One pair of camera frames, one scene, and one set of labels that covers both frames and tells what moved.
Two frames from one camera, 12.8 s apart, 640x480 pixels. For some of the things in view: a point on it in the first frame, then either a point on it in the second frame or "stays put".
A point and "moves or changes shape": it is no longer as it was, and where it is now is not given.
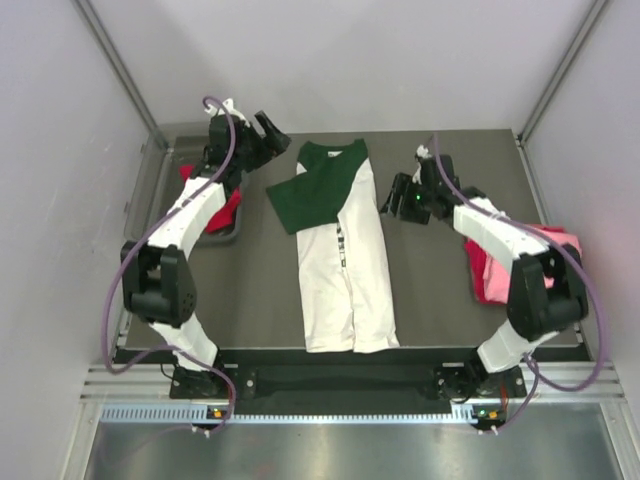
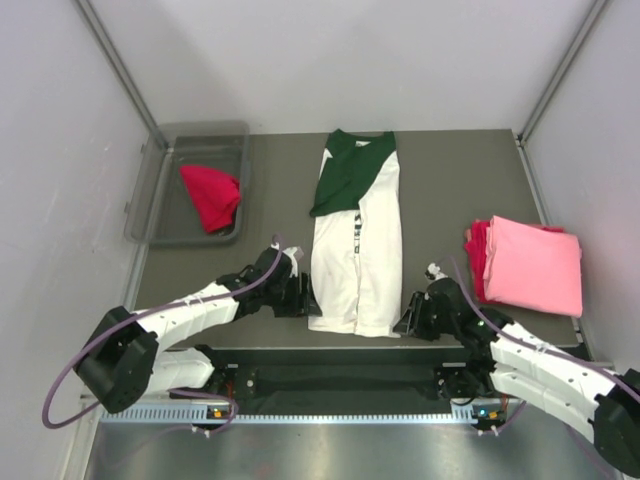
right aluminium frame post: x=563 y=68 stays put
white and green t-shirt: x=334 y=203 moves or changes shape
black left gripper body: x=250 y=142 -> x=284 y=297
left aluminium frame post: x=121 y=71 stays put
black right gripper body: x=416 y=204 -> x=426 y=322
